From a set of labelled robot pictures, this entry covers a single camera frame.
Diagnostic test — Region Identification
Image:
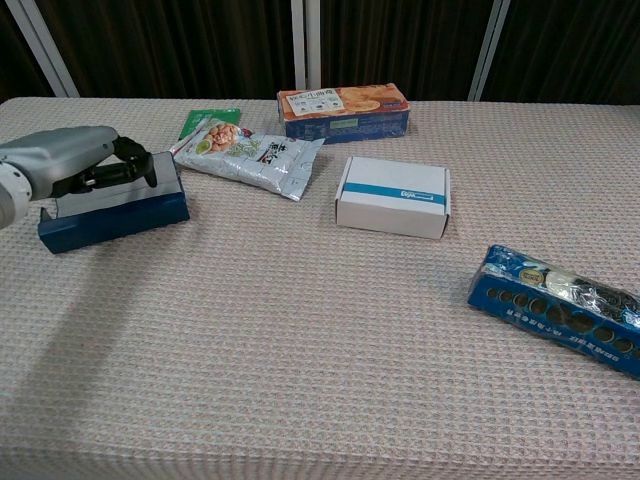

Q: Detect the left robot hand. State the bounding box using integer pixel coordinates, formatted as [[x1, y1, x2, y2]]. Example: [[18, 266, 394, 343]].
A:
[[0, 125, 158, 202]]

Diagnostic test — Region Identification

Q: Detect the dark blue glasses case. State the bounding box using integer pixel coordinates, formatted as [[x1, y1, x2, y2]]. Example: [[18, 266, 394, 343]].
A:
[[37, 151, 192, 256]]

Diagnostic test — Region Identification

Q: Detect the green snack packet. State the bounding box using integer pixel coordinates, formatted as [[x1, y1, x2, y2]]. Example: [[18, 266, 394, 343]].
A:
[[178, 107, 243, 144]]

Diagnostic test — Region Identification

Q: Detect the dark brown curtain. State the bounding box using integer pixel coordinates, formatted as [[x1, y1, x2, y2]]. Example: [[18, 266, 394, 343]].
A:
[[0, 0, 640, 106]]

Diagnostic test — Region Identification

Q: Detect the white nut snack bag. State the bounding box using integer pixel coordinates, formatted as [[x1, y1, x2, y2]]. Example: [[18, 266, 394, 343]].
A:
[[169, 119, 326, 203]]

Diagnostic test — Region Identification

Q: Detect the orange and blue biscuit box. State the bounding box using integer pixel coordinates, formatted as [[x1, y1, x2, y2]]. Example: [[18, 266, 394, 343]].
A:
[[276, 82, 412, 146]]

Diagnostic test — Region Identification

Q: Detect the pink waffle tablecloth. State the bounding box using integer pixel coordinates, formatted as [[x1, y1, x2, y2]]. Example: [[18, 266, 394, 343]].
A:
[[0, 96, 640, 480]]

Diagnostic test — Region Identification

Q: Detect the white box with blue stripe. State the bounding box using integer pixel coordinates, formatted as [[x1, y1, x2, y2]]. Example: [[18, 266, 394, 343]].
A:
[[333, 154, 452, 242]]

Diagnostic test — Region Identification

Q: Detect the blue cookie package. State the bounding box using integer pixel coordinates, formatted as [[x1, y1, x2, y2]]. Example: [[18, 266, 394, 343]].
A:
[[466, 243, 640, 382]]

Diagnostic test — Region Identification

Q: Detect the slanted white frame post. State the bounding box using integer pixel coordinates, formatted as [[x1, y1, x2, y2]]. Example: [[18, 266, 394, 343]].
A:
[[3, 0, 81, 99], [467, 0, 512, 103]]

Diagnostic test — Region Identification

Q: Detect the upright white frame post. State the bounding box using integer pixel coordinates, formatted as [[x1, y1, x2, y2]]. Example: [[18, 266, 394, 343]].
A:
[[291, 0, 307, 91], [305, 0, 322, 92]]

